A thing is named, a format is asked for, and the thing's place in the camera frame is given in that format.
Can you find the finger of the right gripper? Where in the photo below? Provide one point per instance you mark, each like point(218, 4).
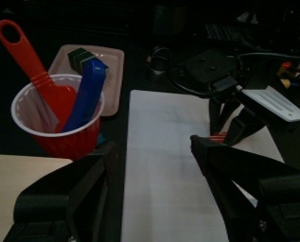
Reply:
point(244, 126)
point(216, 115)

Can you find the pink plastic tray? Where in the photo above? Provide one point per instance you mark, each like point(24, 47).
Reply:
point(115, 82)

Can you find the red plastic toy spatula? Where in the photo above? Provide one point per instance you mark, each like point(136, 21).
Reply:
point(30, 63)

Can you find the orange yellow background gear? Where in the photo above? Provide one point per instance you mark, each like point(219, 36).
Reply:
point(295, 74)

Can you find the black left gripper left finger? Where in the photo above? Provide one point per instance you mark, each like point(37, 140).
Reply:
point(60, 201)

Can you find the blue plastic toy knife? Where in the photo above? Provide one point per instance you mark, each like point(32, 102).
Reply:
point(87, 94)

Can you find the beige wooden board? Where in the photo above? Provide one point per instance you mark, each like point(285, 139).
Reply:
point(13, 186)

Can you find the white paper sheet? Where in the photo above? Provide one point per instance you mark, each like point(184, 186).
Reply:
point(166, 157)

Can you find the orange striped toy salmon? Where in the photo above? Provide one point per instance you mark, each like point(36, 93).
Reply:
point(219, 137)

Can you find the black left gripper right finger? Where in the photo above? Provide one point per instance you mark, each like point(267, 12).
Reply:
point(250, 189)

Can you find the black green toy sushi roll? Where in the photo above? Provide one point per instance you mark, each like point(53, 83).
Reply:
point(79, 58)

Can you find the red plastic cup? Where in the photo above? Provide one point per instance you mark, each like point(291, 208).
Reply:
point(72, 143)

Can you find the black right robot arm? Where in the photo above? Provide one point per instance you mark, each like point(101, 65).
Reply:
point(289, 138)

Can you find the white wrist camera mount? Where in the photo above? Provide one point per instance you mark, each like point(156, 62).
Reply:
point(274, 104)

